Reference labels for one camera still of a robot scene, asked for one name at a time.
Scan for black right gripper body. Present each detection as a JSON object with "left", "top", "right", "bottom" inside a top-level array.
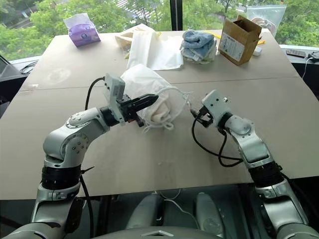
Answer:
[{"left": 197, "top": 105, "right": 215, "bottom": 128}]

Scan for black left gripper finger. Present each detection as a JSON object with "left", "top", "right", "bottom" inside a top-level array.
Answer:
[
  {"left": 131, "top": 94, "right": 160, "bottom": 104},
  {"left": 134, "top": 99, "right": 158, "bottom": 112}
]

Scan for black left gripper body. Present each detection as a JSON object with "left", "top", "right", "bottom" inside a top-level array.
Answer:
[{"left": 116, "top": 94, "right": 146, "bottom": 128}]

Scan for white drawstring bag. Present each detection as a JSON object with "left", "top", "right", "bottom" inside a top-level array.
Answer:
[{"left": 120, "top": 63, "right": 194, "bottom": 134}]

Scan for cream towel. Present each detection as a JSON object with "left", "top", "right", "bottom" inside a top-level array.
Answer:
[{"left": 149, "top": 97, "right": 173, "bottom": 126}]

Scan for cream fabric bag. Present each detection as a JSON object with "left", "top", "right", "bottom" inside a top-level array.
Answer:
[{"left": 115, "top": 23, "right": 157, "bottom": 60}]

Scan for clear zip plastic bag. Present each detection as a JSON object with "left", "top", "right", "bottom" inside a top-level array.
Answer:
[{"left": 246, "top": 4, "right": 287, "bottom": 38}]

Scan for stack of white bags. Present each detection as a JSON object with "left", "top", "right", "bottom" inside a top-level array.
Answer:
[{"left": 126, "top": 29, "right": 184, "bottom": 71}]

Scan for stack of blue towels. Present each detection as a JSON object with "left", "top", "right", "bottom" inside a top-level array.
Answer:
[{"left": 180, "top": 29, "right": 218, "bottom": 65}]

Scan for open cardboard box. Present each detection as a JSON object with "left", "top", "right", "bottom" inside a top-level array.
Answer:
[{"left": 218, "top": 14, "right": 263, "bottom": 66}]

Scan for purple tissue pack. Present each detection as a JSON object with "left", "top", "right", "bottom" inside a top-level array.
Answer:
[{"left": 63, "top": 12, "right": 101, "bottom": 48}]

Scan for dark rounded robot leg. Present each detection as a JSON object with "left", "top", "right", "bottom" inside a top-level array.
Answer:
[
  {"left": 125, "top": 193, "right": 165, "bottom": 231},
  {"left": 195, "top": 191, "right": 225, "bottom": 238}
]

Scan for black remote control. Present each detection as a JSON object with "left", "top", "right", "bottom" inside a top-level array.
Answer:
[{"left": 286, "top": 48, "right": 306, "bottom": 59}]

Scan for silver robot torso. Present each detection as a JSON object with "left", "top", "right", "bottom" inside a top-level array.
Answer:
[{"left": 106, "top": 225, "right": 221, "bottom": 239}]

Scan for dark monitor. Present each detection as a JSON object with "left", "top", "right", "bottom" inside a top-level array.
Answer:
[{"left": 0, "top": 54, "right": 28, "bottom": 83}]

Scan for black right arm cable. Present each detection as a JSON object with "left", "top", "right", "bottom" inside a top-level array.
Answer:
[{"left": 191, "top": 116, "right": 244, "bottom": 167}]

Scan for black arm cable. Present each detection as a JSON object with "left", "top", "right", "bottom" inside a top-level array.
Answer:
[
  {"left": 191, "top": 116, "right": 244, "bottom": 167},
  {"left": 79, "top": 77, "right": 107, "bottom": 238}
]

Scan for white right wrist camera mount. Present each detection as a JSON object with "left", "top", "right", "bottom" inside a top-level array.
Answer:
[{"left": 201, "top": 89, "right": 231, "bottom": 125}]

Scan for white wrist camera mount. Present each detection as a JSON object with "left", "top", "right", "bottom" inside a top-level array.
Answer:
[
  {"left": 103, "top": 73, "right": 126, "bottom": 126},
  {"left": 201, "top": 89, "right": 231, "bottom": 125}
]

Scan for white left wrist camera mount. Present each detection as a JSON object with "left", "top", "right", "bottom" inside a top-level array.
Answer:
[{"left": 103, "top": 73, "right": 126, "bottom": 126}]

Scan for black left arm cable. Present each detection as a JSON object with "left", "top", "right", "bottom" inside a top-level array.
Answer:
[{"left": 79, "top": 77, "right": 107, "bottom": 238}]

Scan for black window frame post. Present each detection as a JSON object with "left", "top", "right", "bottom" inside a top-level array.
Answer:
[{"left": 169, "top": 0, "right": 184, "bottom": 32}]

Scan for white cable under table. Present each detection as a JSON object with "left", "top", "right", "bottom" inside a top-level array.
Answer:
[{"left": 154, "top": 189, "right": 203, "bottom": 233}]

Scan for thin black cables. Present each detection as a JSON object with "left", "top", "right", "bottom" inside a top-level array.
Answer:
[{"left": 19, "top": 59, "right": 40, "bottom": 75}]

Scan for thin white cable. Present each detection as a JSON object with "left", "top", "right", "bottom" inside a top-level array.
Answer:
[{"left": 302, "top": 51, "right": 319, "bottom": 79}]

